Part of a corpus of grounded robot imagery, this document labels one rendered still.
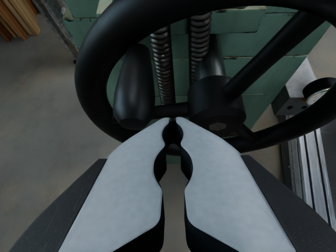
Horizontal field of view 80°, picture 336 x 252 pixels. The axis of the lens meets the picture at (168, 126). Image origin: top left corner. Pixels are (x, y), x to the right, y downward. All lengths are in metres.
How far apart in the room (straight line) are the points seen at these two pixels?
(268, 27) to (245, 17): 0.15
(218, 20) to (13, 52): 1.70
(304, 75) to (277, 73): 0.11
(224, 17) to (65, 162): 1.06
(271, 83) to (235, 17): 0.30
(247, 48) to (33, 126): 1.20
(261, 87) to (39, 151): 1.10
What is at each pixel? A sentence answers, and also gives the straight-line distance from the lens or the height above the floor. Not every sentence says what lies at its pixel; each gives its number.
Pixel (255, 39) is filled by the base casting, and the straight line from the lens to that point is 0.42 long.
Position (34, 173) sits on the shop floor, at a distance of 1.25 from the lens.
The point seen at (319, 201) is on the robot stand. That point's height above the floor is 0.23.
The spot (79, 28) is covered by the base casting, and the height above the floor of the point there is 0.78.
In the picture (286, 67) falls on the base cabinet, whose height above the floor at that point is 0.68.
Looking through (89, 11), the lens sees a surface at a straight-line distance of 0.37.
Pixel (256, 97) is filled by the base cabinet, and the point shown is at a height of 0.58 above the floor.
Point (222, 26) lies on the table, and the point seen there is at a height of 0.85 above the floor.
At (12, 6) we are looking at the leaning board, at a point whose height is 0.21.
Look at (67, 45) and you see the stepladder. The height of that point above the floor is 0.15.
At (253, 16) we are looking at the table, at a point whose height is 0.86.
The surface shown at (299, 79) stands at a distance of 0.58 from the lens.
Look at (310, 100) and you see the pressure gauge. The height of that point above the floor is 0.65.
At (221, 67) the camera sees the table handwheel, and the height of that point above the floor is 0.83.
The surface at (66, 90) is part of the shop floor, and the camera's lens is 1.42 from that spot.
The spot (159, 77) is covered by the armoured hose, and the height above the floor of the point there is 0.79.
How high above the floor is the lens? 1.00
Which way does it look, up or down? 63 degrees down
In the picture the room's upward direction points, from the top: 3 degrees counter-clockwise
